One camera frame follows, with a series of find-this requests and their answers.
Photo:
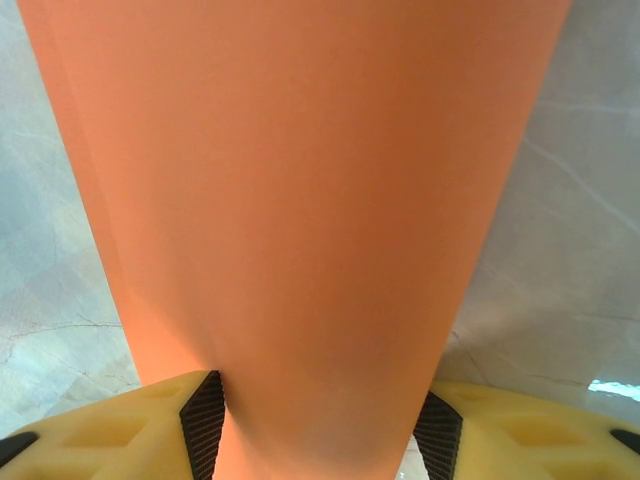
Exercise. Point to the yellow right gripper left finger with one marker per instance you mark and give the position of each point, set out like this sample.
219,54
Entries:
100,440

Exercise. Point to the orange paper sheet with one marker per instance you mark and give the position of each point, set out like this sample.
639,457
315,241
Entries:
300,200

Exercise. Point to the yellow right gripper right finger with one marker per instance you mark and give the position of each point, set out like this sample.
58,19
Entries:
540,440

